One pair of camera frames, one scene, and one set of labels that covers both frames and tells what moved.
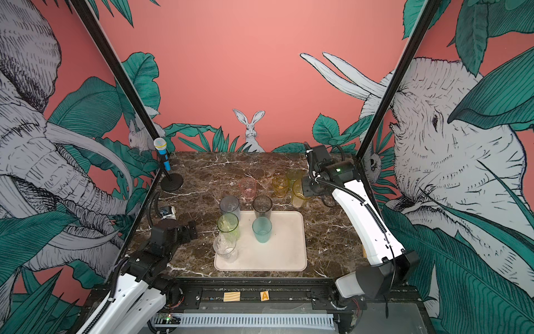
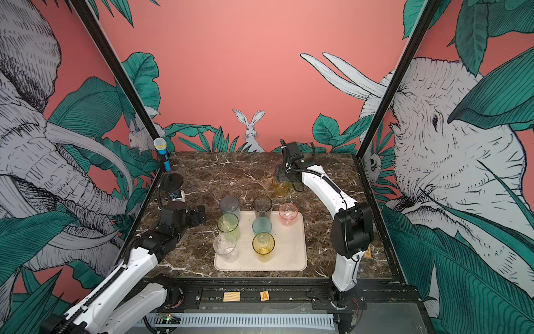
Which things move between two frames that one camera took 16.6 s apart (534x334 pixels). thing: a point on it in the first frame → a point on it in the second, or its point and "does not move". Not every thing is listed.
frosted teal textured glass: [262, 227] does not move
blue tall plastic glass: [230, 204] does not move
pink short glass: [248, 186] → [288, 213]
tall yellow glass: [297, 193] → [263, 244]
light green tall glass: [229, 223] does not move
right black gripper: [307, 190] → [281, 173]
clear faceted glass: [227, 247] does not move
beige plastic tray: [286, 250] does not move
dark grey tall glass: [262, 206] does not move
